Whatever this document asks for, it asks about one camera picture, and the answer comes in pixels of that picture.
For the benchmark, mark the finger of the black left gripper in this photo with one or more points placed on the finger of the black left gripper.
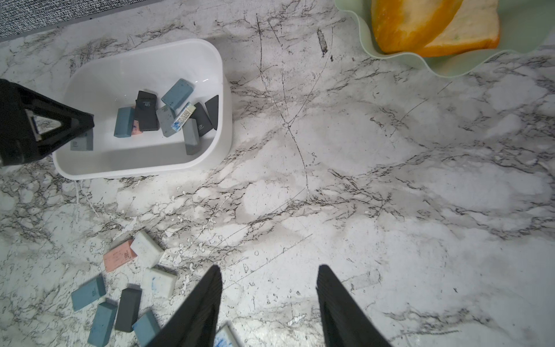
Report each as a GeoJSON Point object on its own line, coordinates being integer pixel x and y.
{"type": "Point", "coordinates": [34, 126]}

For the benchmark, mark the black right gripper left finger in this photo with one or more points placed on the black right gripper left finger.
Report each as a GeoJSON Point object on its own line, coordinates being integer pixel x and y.
{"type": "Point", "coordinates": [195, 322]}

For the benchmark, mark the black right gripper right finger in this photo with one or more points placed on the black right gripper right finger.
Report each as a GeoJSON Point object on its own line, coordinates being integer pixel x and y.
{"type": "Point", "coordinates": [343, 321]}

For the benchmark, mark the grey eraser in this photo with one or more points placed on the grey eraser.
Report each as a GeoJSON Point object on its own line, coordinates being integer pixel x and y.
{"type": "Point", "coordinates": [166, 119]}
{"type": "Point", "coordinates": [191, 137]}
{"type": "Point", "coordinates": [84, 142]}

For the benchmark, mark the teal eraser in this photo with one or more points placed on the teal eraser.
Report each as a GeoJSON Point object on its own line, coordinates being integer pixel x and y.
{"type": "Point", "coordinates": [88, 293]}
{"type": "Point", "coordinates": [102, 325]}
{"type": "Point", "coordinates": [178, 94]}
{"type": "Point", "coordinates": [146, 328]}
{"type": "Point", "coordinates": [124, 122]}

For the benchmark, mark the pink eraser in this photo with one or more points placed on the pink eraser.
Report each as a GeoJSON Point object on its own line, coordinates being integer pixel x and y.
{"type": "Point", "coordinates": [136, 128]}
{"type": "Point", "coordinates": [119, 256]}

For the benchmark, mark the black eraser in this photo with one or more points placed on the black eraser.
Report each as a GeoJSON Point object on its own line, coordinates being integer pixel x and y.
{"type": "Point", "coordinates": [128, 310]}
{"type": "Point", "coordinates": [204, 124]}
{"type": "Point", "coordinates": [212, 110]}
{"type": "Point", "coordinates": [145, 111]}

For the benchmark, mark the blue white eraser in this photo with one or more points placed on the blue white eraser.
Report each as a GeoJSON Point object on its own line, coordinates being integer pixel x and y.
{"type": "Point", "coordinates": [183, 116]}
{"type": "Point", "coordinates": [225, 338]}

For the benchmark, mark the blue white wrapped eraser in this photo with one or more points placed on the blue white wrapped eraser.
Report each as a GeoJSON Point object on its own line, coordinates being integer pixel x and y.
{"type": "Point", "coordinates": [225, 338]}

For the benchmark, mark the white eraser middle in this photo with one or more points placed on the white eraser middle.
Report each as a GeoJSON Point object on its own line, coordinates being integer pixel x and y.
{"type": "Point", "coordinates": [159, 283]}

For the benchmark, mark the white eraser upper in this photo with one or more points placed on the white eraser upper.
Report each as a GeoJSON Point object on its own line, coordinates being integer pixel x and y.
{"type": "Point", "coordinates": [147, 250]}

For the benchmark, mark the white storage box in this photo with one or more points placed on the white storage box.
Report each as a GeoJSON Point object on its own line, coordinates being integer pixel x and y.
{"type": "Point", "coordinates": [104, 86]}

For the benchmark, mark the bread pieces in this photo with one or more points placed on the bread pieces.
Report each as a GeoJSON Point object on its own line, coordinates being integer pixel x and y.
{"type": "Point", "coordinates": [435, 28]}

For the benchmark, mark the green scalloped plate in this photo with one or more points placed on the green scalloped plate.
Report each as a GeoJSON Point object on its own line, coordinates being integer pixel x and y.
{"type": "Point", "coordinates": [524, 26]}

